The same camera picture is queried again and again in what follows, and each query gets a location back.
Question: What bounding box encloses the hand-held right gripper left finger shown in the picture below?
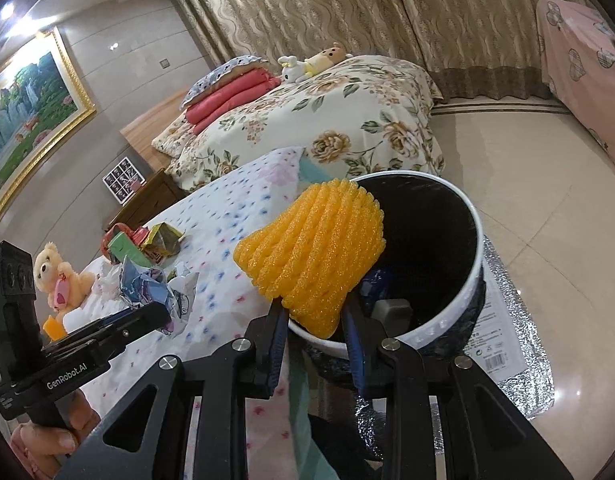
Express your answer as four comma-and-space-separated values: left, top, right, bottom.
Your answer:
52, 300, 291, 480

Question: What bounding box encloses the grey white small box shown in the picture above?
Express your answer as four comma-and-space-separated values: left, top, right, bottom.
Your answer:
372, 297, 413, 333

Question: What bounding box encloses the orange cup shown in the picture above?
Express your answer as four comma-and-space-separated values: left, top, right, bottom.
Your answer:
44, 314, 68, 343

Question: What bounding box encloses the yellow bear plush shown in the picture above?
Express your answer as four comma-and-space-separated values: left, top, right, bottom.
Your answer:
300, 41, 353, 78

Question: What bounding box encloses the floral quilt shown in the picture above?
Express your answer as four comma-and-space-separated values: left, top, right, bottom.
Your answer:
152, 55, 445, 193

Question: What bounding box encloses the photo collage frame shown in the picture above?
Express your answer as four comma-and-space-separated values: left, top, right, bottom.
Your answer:
102, 156, 146, 205

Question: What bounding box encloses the silver foil bag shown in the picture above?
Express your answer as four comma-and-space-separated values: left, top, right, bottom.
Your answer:
307, 237, 555, 456

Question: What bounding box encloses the cream teddy bear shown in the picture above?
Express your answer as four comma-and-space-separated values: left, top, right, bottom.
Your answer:
34, 242, 96, 313

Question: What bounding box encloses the blue plastic wrapper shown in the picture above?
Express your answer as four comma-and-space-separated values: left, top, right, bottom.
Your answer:
360, 267, 394, 311

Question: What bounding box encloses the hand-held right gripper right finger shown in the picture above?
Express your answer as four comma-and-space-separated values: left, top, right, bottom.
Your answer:
341, 295, 575, 480

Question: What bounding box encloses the red carton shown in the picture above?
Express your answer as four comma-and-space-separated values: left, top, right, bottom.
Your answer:
104, 224, 148, 266

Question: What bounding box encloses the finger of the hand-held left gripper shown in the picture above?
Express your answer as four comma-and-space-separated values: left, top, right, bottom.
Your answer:
62, 301, 161, 337
40, 304, 171, 361

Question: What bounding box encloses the red folded blanket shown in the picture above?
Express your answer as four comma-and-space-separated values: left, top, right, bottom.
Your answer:
185, 66, 283, 136

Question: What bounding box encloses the blue dotted pillow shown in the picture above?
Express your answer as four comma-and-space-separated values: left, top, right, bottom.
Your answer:
180, 54, 261, 109

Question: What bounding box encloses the black bin liner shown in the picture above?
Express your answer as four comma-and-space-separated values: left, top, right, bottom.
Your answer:
307, 172, 489, 386

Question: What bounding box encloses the white round bin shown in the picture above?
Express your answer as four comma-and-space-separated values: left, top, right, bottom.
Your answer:
286, 170, 491, 386

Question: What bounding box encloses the pink printed cloth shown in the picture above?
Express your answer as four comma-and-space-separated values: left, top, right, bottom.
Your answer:
535, 0, 615, 186

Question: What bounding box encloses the gold framed landscape painting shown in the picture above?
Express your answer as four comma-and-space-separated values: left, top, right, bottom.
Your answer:
0, 27, 97, 233

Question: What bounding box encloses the person's left hand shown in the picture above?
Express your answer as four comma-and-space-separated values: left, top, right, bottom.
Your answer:
10, 392, 102, 479

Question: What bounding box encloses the wooden nightstand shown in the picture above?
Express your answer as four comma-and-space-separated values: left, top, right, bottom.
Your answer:
104, 167, 188, 233

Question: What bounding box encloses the wooden headboard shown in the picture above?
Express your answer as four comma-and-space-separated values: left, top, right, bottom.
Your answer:
120, 87, 188, 176

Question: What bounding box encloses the red green snack wrapper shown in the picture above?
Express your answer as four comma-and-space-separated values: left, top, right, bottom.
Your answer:
140, 224, 186, 266

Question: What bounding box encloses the printed paper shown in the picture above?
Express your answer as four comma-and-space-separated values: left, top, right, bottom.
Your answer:
115, 255, 201, 336

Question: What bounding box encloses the yellow foam fruit net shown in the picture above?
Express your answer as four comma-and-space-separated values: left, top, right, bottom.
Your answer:
235, 177, 387, 339

